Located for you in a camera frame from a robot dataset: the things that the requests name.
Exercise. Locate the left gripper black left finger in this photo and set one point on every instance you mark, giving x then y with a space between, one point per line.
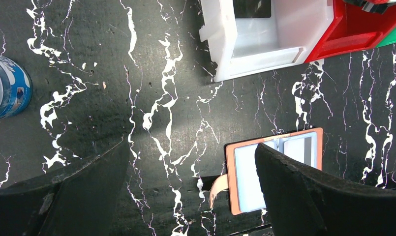
76 200

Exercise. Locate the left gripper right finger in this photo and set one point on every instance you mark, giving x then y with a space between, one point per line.
304 201

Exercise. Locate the green plastic bin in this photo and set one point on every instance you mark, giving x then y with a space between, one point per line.
395 35

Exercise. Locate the blue patterned can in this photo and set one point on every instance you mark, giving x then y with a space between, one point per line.
15 88

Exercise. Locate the white plastic bin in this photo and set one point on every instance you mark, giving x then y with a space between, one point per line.
247 46

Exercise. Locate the red plastic bin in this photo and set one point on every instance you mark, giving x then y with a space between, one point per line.
352 30

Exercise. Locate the black card in white bin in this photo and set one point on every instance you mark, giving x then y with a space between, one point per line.
252 8

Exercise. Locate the white striped credit card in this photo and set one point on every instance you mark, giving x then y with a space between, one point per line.
299 150

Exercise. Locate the brown leather card holder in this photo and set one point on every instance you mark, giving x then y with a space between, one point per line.
241 179

